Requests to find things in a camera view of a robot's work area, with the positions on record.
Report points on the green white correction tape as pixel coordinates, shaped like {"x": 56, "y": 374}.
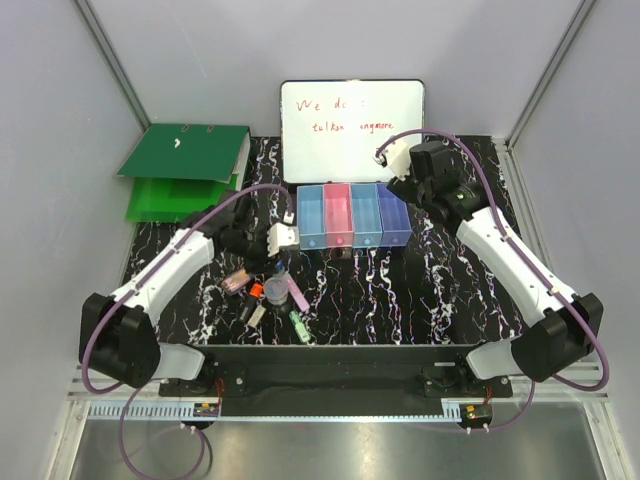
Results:
{"x": 300, "y": 327}

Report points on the beige correction tape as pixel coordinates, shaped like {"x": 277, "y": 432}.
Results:
{"x": 256, "y": 316}

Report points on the circuit board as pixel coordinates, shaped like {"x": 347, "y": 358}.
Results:
{"x": 478, "y": 411}
{"x": 206, "y": 409}

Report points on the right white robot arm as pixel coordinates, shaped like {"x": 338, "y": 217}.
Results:
{"x": 560, "y": 325}

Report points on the pink eraser stick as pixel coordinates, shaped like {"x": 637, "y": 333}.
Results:
{"x": 297, "y": 294}

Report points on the left circuit board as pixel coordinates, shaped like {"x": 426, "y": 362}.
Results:
{"x": 206, "y": 409}

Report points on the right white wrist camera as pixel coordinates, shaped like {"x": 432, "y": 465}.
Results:
{"x": 395, "y": 158}

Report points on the pink transparent stapler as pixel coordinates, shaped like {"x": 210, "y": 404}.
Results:
{"x": 235, "y": 281}

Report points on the white dry-erase board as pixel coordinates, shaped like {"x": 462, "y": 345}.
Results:
{"x": 331, "y": 129}

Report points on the small clear glue bottle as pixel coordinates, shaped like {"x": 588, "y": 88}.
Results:
{"x": 276, "y": 291}

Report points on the light blue bin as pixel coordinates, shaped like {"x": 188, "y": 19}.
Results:
{"x": 311, "y": 217}
{"x": 366, "y": 215}

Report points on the black marble pattern mat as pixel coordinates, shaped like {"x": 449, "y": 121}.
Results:
{"x": 432, "y": 291}

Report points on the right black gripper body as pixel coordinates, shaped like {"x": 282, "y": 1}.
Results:
{"x": 410, "y": 188}

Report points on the light green folder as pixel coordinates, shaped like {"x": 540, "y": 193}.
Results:
{"x": 172, "y": 200}

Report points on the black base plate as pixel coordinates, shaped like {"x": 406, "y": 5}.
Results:
{"x": 339, "y": 383}

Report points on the purple bin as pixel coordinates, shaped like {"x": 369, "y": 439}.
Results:
{"x": 395, "y": 221}

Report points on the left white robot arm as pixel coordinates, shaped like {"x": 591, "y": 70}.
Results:
{"x": 118, "y": 331}

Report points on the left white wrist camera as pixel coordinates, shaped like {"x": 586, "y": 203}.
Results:
{"x": 281, "y": 237}

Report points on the orange black marker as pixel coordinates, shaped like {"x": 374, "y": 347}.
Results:
{"x": 254, "y": 295}

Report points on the right circuit board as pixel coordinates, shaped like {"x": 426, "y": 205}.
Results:
{"x": 478, "y": 411}

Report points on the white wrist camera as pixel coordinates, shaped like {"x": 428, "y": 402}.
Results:
{"x": 395, "y": 158}
{"x": 281, "y": 237}

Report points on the green ring binder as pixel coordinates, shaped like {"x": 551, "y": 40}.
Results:
{"x": 190, "y": 152}

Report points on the pink bin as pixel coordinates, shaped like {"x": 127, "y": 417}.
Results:
{"x": 339, "y": 227}

